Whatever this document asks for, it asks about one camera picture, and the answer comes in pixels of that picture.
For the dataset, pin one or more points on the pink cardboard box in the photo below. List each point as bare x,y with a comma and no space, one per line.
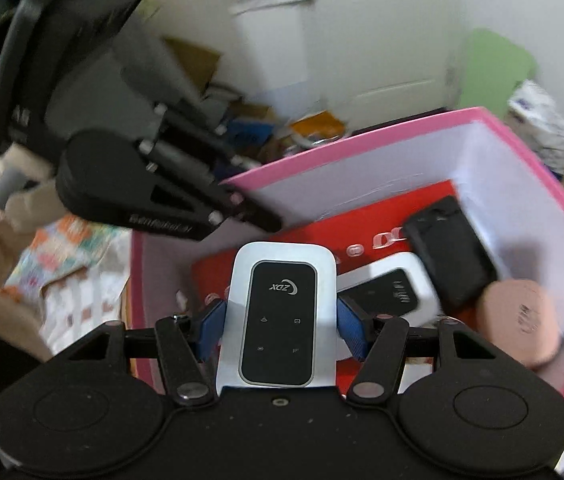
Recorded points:
386,175

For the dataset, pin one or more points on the black rectangular case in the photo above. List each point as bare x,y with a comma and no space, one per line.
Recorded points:
451,255

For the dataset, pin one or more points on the green folding board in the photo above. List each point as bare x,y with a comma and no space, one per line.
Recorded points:
491,65

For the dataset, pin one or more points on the brown cardboard box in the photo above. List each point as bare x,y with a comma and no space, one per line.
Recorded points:
197,60

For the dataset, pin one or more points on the patterned white bed sheet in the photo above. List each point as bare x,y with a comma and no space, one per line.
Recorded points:
82,310

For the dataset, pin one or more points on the pink round case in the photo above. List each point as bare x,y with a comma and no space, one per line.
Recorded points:
516,320

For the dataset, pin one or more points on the white pocket wifi router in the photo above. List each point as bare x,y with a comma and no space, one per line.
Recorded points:
386,290
277,320

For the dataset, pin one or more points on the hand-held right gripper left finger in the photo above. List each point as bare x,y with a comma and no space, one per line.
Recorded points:
212,330

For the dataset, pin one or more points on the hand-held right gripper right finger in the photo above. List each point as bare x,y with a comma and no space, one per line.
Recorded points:
351,330

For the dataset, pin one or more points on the colourful quilt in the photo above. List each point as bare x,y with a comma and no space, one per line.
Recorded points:
72,245

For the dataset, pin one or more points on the orange bag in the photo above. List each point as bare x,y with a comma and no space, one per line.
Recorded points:
317,127

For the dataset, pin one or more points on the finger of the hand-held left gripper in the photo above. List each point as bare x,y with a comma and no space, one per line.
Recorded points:
257,217
187,127

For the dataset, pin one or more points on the red printed cloth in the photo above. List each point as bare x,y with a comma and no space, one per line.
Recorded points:
322,235

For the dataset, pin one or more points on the cardboard box with blue print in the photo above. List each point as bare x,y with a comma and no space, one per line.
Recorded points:
247,132

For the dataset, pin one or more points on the white door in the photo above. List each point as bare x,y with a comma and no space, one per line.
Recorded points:
386,35

